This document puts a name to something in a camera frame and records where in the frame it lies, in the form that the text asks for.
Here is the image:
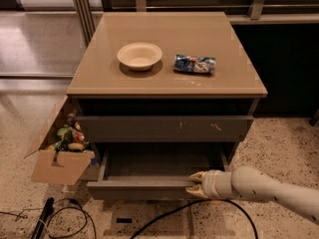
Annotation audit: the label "grey drawer cabinet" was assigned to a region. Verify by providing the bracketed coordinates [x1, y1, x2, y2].
[66, 11, 268, 197]

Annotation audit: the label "blue crumpled chip bag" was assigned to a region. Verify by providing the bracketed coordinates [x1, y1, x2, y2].
[174, 55, 216, 74]

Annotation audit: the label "thick black cable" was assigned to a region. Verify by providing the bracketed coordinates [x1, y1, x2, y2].
[129, 198, 259, 239]

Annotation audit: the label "white paper bowl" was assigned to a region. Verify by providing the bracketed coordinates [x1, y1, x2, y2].
[117, 43, 162, 71]

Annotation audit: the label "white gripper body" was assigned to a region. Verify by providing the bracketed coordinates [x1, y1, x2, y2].
[201, 170, 234, 199]

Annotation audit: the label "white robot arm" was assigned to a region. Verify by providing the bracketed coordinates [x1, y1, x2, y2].
[186, 166, 319, 224]

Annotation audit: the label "black rod on floor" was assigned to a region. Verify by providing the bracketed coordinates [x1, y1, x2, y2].
[30, 197, 54, 239]

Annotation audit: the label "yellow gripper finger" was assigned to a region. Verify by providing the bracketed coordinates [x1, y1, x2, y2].
[185, 184, 207, 198]
[188, 171, 206, 183]

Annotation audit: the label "grey top drawer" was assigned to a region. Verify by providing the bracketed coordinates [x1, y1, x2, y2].
[78, 116, 253, 142]

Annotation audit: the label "cardboard box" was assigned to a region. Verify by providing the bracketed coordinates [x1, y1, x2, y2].
[25, 97, 95, 185]

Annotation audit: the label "thin black cable loop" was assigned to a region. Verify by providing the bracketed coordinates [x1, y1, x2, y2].
[0, 197, 98, 239]

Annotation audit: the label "small black floor tag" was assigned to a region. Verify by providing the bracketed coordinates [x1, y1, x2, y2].
[117, 218, 133, 224]

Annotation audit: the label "grey drawer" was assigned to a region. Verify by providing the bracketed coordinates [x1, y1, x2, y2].
[88, 143, 229, 201]
[78, 116, 253, 142]

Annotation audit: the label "toy items in box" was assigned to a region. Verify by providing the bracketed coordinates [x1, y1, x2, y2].
[45, 113, 89, 152]

